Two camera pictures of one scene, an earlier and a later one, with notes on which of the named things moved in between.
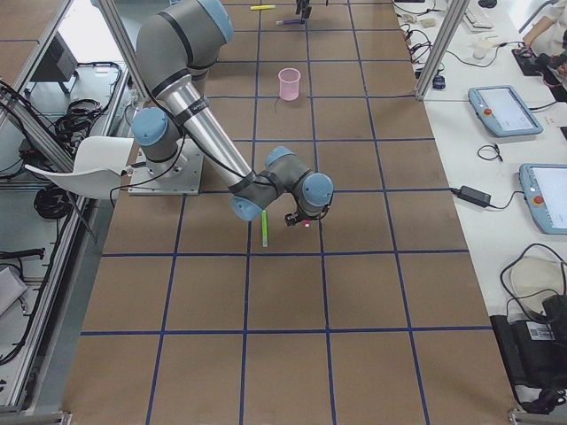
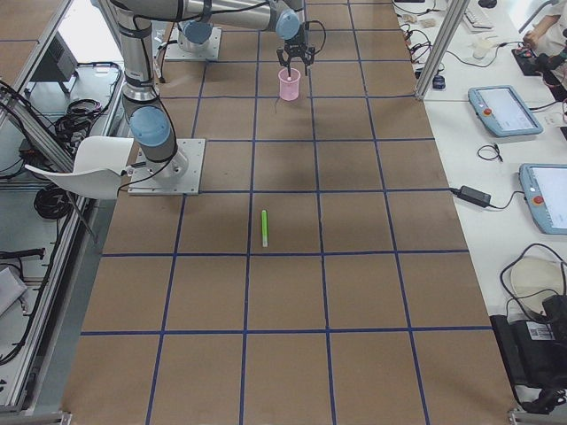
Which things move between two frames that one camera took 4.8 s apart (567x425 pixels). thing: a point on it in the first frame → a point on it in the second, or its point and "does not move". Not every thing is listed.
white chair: (99, 163) does not move
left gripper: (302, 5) → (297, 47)
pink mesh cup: (289, 81) does not move
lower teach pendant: (545, 189) does not move
